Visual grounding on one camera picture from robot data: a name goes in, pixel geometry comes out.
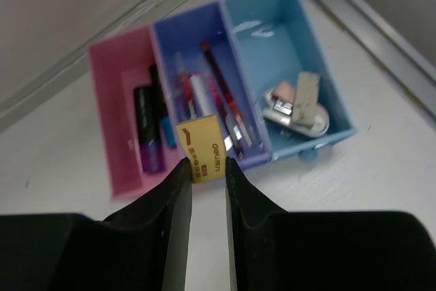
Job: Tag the red pen clear cap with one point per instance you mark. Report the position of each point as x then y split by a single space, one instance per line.
186 87

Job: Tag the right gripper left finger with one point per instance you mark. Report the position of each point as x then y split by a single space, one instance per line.
142 246

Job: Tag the grey eraser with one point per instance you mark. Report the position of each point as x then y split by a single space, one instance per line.
305 98

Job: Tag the yellow eraser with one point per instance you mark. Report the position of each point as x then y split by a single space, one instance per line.
203 144

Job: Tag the white boxed eraser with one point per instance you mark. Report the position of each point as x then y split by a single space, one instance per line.
318 129

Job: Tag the black marker blue cap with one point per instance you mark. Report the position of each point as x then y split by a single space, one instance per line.
161 108

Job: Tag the light blue container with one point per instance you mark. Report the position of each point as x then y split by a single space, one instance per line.
275 42

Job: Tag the pink container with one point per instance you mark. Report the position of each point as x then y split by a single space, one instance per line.
119 64

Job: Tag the purple container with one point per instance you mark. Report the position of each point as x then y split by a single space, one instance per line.
184 32

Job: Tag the white pen pink cap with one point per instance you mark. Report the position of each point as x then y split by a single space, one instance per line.
200 96

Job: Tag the white eraser pink sleeve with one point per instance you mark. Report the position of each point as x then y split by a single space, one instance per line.
280 107

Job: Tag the dark red pen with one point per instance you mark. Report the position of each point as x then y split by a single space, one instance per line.
225 90

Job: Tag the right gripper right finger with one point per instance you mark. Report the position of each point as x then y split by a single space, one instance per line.
274 249

